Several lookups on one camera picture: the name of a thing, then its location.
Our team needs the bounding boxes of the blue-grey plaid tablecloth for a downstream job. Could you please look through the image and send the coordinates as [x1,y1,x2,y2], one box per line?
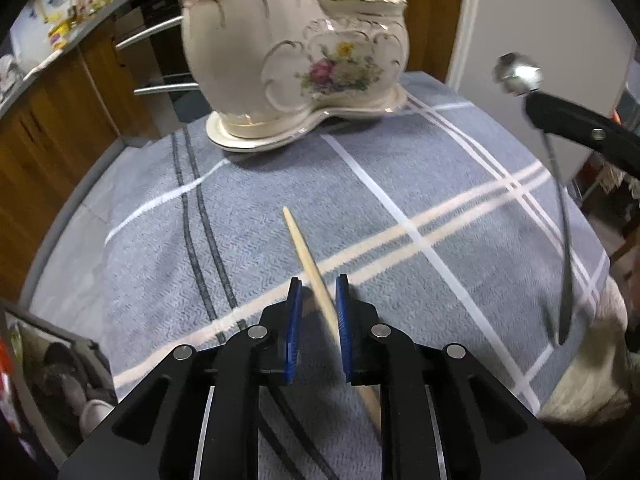
[27,71,613,480]

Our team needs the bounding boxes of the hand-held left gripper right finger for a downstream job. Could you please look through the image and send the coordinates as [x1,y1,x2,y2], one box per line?
[335,274,586,480]

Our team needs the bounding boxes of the wooden chopstick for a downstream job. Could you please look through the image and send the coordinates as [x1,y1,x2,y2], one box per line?
[282,206,383,436]

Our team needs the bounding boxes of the silver spoon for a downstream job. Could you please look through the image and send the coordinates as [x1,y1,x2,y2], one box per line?
[492,51,576,346]

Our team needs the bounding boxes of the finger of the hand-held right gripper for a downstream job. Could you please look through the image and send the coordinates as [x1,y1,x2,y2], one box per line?
[524,89,640,186]

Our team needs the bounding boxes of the white appliance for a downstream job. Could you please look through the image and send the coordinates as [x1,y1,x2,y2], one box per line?
[445,0,640,186]

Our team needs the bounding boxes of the dark open box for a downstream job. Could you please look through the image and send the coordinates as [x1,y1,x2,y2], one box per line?
[0,297,121,466]

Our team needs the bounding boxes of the cream fluffy cushion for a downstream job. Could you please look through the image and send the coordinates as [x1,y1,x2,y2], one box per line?
[537,275,640,428]

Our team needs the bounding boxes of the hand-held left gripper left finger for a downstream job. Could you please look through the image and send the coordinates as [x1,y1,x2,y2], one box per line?
[57,276,304,480]

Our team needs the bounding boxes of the white floral ceramic utensil holder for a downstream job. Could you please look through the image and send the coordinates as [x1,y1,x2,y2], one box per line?
[172,0,408,153]

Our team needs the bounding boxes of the yellow container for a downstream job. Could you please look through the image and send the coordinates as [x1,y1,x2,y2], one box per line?
[47,20,73,51]

